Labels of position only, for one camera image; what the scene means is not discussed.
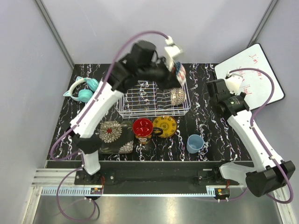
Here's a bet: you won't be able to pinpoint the yellow patterned plate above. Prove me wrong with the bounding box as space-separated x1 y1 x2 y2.
153 116 178 138

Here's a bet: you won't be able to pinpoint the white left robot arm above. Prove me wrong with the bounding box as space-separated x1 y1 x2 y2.
70 40 185 185

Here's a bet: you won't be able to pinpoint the blue triangle patterned bowl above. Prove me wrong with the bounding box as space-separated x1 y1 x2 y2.
175 62 186 86

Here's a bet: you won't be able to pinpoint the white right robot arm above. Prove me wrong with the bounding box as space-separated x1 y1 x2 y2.
206 79 295 197

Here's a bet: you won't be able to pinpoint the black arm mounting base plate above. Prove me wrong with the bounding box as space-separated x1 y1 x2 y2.
74 161 238 195

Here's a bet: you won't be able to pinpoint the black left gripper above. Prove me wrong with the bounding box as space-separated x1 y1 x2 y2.
139 57 183 93

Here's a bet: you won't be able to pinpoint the white wire dish rack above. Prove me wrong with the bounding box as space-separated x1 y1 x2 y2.
116 81 191 119

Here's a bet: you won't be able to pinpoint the red interior mug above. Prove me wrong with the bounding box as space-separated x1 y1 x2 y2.
133 118 163 144

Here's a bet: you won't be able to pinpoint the light blue cup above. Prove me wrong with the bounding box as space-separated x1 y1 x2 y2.
186 134 205 154

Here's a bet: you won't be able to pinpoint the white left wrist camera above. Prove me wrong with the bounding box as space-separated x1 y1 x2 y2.
164 36 183 71

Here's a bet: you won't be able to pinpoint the teal cat-ear headphones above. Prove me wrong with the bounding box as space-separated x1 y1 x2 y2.
63 76 99 103

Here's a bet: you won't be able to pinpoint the black floral square plate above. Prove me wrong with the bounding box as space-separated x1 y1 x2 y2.
99 121 134 154

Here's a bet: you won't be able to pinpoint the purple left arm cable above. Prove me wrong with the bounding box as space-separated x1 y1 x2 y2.
50 30 172 221

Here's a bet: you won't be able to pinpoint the white dry-erase board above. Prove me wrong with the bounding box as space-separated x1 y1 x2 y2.
214 43 285 110

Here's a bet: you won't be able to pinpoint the brown patterned bowl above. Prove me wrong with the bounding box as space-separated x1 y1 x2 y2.
171 88 185 106

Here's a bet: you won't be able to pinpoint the aluminium front rail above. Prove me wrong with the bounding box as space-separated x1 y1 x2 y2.
32 168 239 197

